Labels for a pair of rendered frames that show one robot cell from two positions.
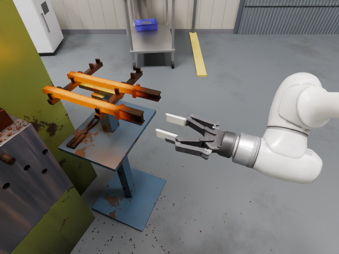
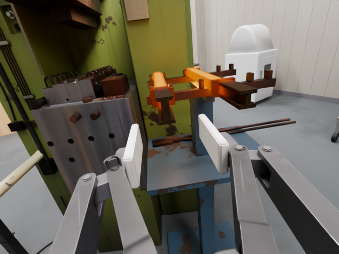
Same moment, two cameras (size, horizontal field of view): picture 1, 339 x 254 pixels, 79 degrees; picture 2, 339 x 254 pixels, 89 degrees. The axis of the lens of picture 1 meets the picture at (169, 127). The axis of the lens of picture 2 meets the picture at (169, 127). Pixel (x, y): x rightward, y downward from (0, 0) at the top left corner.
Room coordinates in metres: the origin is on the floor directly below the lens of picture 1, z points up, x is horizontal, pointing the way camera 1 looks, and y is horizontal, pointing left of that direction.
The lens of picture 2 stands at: (0.38, -0.14, 1.07)
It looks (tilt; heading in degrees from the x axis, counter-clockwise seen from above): 25 degrees down; 65
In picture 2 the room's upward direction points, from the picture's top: 8 degrees counter-clockwise
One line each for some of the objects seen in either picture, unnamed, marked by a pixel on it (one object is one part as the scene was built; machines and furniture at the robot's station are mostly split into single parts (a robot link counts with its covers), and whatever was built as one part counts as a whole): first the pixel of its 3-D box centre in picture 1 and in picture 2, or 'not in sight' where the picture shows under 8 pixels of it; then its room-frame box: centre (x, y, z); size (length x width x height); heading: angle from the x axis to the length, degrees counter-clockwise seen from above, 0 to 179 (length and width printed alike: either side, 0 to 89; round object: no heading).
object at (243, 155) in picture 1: (244, 149); not in sight; (0.36, -0.21, 0.98); 0.09 x 0.06 x 0.09; 157
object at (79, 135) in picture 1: (107, 106); (224, 131); (0.85, 0.33, 0.73); 0.60 x 0.04 x 0.01; 159
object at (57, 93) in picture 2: not in sight; (88, 81); (0.43, 0.86, 0.96); 0.42 x 0.20 x 0.09; 64
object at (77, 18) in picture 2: not in sight; (77, 18); (0.47, 0.88, 1.24); 0.30 x 0.07 x 0.06; 64
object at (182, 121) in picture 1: (175, 119); (211, 139); (0.48, -0.02, 0.98); 0.07 x 0.01 x 0.03; 67
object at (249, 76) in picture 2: (114, 67); (238, 70); (0.81, 0.24, 0.98); 0.23 x 0.06 x 0.02; 68
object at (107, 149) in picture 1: (111, 128); (203, 152); (0.70, 0.29, 0.71); 0.40 x 0.30 x 0.02; 158
